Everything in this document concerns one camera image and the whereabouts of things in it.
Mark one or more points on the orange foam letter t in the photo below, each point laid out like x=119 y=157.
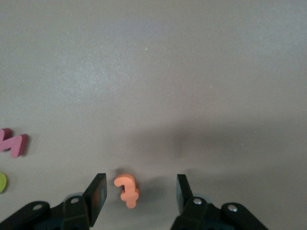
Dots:
x=128 y=191

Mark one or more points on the brown table cover sheet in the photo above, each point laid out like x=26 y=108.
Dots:
x=153 y=72

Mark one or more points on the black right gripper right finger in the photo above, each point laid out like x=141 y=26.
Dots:
x=196 y=213

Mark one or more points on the crimson foam letter k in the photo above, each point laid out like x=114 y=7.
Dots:
x=15 y=145

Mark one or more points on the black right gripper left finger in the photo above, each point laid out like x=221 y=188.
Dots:
x=72 y=213

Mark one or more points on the yellow foam letter s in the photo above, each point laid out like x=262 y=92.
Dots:
x=2 y=183

